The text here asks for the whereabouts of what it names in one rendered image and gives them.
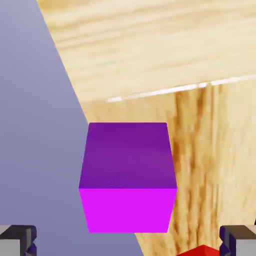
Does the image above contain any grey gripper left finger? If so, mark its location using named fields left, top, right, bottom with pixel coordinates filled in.
left=0, top=224, right=38, bottom=256

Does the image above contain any large magenta box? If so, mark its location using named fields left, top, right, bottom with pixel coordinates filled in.
left=78, top=122, right=178, bottom=234

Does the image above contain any small red cube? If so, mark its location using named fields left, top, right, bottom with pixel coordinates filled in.
left=175, top=244, right=221, bottom=256

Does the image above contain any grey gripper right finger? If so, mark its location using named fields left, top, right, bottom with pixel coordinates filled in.
left=219, top=224, right=256, bottom=256

